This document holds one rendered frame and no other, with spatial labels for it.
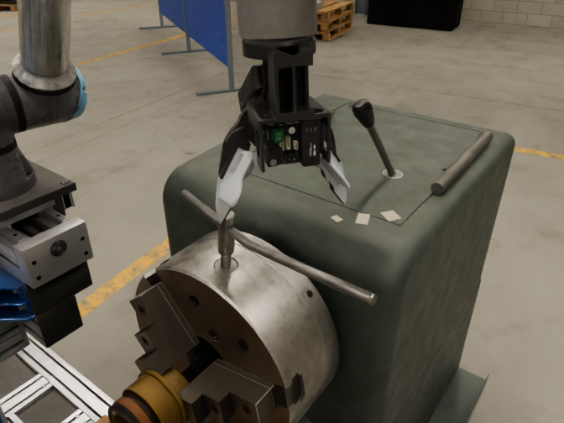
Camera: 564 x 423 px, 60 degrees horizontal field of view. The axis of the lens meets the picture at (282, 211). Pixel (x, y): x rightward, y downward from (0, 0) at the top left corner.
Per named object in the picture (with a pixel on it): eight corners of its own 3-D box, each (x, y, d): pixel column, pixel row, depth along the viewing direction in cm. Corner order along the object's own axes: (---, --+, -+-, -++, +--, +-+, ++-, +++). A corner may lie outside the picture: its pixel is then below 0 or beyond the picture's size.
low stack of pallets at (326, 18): (309, 24, 898) (310, -2, 876) (353, 28, 865) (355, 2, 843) (278, 37, 801) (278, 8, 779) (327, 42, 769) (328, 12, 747)
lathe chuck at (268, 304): (179, 344, 95) (170, 208, 78) (315, 441, 81) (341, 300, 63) (143, 373, 89) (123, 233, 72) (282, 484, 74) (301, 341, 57)
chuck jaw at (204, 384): (230, 342, 72) (296, 369, 65) (237, 368, 74) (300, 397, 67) (174, 392, 65) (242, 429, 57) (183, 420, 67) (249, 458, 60)
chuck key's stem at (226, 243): (214, 279, 69) (214, 212, 63) (227, 273, 70) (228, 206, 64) (224, 288, 68) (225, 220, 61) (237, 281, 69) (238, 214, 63)
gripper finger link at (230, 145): (208, 173, 53) (250, 102, 51) (206, 167, 54) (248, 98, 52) (245, 190, 55) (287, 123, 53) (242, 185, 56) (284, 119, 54)
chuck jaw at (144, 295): (200, 334, 77) (159, 269, 76) (216, 329, 73) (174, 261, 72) (143, 379, 69) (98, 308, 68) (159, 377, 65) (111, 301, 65)
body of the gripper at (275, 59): (259, 180, 48) (250, 51, 42) (242, 148, 55) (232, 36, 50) (333, 169, 50) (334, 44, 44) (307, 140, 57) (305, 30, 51)
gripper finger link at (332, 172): (357, 221, 55) (310, 167, 51) (338, 199, 61) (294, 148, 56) (378, 204, 55) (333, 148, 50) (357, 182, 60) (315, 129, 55)
